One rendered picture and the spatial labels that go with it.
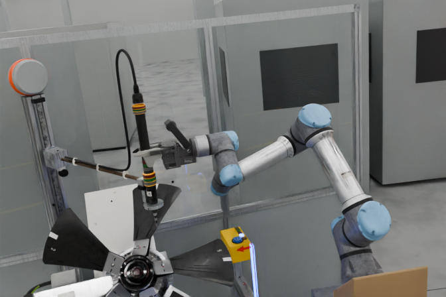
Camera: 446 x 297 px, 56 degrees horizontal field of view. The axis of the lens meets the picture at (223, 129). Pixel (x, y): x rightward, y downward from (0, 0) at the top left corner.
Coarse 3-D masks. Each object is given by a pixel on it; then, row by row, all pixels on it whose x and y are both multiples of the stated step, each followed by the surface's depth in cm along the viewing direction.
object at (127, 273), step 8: (136, 256) 148; (144, 256) 149; (128, 264) 148; (136, 264) 148; (144, 264) 149; (152, 264) 148; (120, 272) 145; (128, 272) 146; (144, 272) 147; (152, 272) 147; (120, 280) 154; (128, 280) 145; (136, 280) 145; (144, 280) 146; (152, 280) 150; (128, 288) 144; (136, 288) 144; (136, 296) 153
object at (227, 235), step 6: (234, 228) 201; (240, 228) 200; (222, 234) 196; (228, 234) 196; (234, 234) 195; (222, 240) 197; (228, 240) 190; (246, 240) 189; (228, 246) 186; (234, 246) 186; (240, 246) 187; (246, 246) 187; (234, 252) 186; (240, 252) 187; (246, 252) 188; (234, 258) 187; (240, 258) 188; (246, 258) 189
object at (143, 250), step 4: (140, 240) 158; (144, 240) 157; (148, 240) 155; (136, 244) 159; (140, 244) 157; (144, 244) 155; (148, 244) 154; (140, 248) 156; (144, 248) 154; (132, 252) 158; (136, 252) 156; (140, 252) 155; (144, 252) 153
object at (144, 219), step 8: (160, 184) 168; (168, 184) 167; (136, 192) 171; (160, 192) 166; (168, 192) 164; (176, 192) 163; (136, 200) 169; (168, 200) 162; (136, 208) 167; (144, 208) 165; (160, 208) 161; (168, 208) 160; (136, 216) 165; (144, 216) 162; (152, 216) 160; (160, 216) 158; (136, 224) 163; (144, 224) 160; (152, 224) 158; (136, 232) 161; (144, 232) 158; (152, 232) 156; (136, 240) 159
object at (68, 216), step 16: (64, 224) 152; (80, 224) 151; (48, 240) 153; (64, 240) 152; (80, 240) 151; (96, 240) 151; (48, 256) 153; (64, 256) 153; (80, 256) 153; (96, 256) 152
